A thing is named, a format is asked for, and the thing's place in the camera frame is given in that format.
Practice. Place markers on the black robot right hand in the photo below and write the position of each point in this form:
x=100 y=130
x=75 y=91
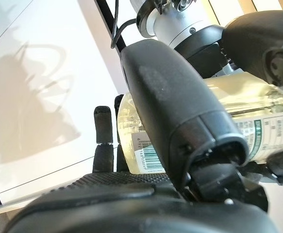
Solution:
x=131 y=208

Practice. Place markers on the black edge strip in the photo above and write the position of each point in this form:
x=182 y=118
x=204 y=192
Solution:
x=104 y=12

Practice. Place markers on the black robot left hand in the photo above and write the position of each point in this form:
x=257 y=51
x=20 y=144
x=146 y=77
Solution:
x=248 y=36

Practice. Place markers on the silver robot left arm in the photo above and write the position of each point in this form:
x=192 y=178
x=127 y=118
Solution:
x=172 y=26

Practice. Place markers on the clear bottle with green label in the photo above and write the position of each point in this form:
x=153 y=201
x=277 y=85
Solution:
x=253 y=131

